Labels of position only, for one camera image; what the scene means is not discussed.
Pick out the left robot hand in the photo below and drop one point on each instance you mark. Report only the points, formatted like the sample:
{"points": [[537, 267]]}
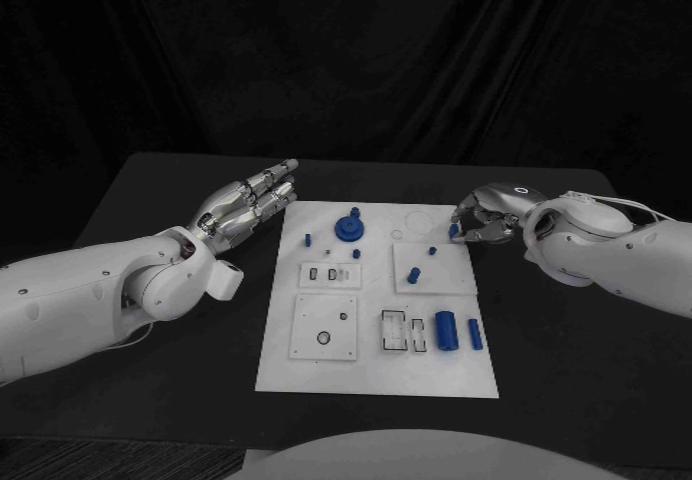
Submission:
{"points": [[238, 210]]}

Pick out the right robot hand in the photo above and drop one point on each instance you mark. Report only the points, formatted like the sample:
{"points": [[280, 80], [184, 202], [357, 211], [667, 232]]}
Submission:
{"points": [[495, 213]]}

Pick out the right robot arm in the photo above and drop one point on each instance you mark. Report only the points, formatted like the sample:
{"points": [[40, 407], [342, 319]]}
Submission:
{"points": [[610, 255]]}

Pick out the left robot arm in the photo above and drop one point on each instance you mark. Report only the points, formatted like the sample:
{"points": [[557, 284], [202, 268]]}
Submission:
{"points": [[81, 288]]}

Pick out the white task board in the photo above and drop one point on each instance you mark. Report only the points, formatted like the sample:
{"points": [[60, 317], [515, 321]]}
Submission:
{"points": [[378, 371]]}

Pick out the blue gear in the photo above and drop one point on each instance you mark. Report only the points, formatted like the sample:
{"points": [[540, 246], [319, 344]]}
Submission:
{"points": [[349, 227]]}

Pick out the blue plug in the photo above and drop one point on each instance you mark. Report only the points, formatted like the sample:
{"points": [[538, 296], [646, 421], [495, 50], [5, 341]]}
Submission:
{"points": [[414, 275]]}

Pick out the thin blue cylinder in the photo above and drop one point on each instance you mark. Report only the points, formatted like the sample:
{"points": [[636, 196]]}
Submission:
{"points": [[475, 334]]}

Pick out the large blue cylinder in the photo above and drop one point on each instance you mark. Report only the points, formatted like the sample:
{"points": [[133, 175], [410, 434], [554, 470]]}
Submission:
{"points": [[448, 330]]}

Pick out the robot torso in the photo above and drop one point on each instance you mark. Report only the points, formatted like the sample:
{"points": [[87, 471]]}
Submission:
{"points": [[427, 455]]}

